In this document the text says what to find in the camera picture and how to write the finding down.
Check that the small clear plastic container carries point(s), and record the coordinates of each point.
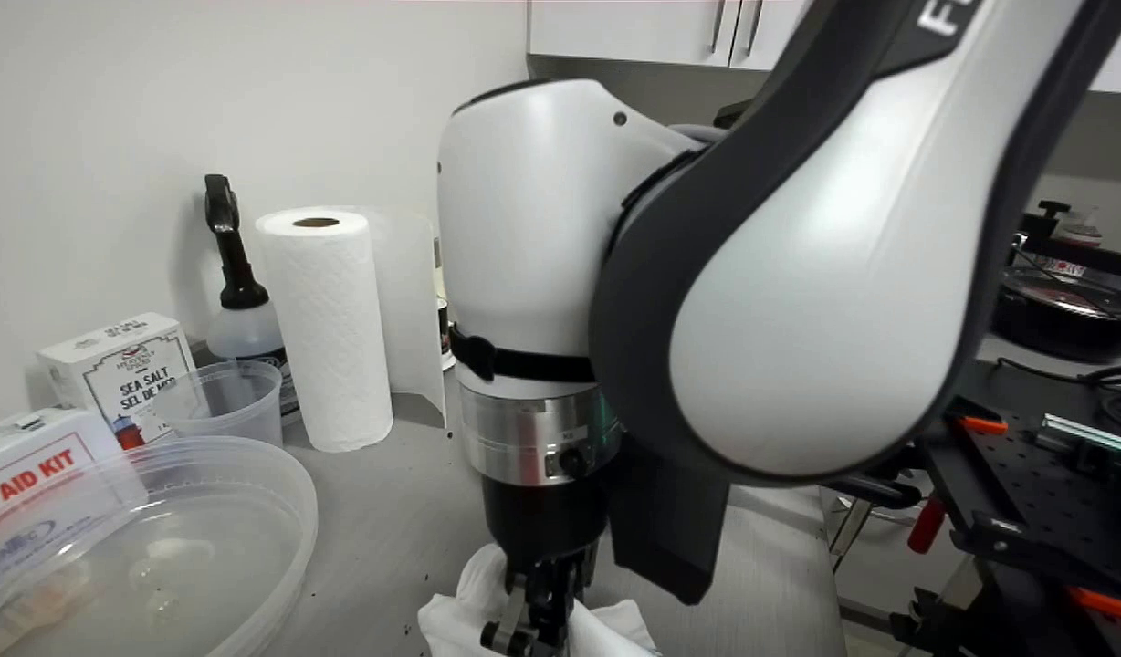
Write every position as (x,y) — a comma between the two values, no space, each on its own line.
(233,408)

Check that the white first aid kit box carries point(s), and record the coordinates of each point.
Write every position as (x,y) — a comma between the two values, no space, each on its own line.
(33,475)

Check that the spray bottle black trigger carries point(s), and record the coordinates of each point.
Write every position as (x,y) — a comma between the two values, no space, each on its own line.
(233,322)

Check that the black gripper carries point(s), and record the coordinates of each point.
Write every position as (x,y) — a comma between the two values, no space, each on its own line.
(541,517)

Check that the large clear plastic bowl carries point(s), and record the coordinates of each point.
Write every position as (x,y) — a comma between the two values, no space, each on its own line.
(216,571)

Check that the grey wall cabinets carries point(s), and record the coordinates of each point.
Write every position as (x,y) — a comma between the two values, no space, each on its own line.
(634,25)

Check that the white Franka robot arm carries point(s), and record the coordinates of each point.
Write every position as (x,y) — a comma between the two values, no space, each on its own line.
(826,303)

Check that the white cloth blue stripe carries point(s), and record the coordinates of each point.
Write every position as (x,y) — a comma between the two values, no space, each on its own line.
(461,614)

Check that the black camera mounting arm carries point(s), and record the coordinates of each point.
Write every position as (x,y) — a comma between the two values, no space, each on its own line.
(1070,241)

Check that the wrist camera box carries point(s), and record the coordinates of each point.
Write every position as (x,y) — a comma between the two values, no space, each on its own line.
(668,525)

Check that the white paper towel roll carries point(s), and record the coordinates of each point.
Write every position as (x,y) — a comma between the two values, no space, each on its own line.
(327,329)

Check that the white sea salt box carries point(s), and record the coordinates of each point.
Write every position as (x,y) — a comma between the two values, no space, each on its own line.
(120,367)

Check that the black round cooking pot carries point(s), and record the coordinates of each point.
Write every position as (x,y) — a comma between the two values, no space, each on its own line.
(1062,314)

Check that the black perforated robot table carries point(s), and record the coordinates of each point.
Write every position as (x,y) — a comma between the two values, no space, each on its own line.
(1036,487)

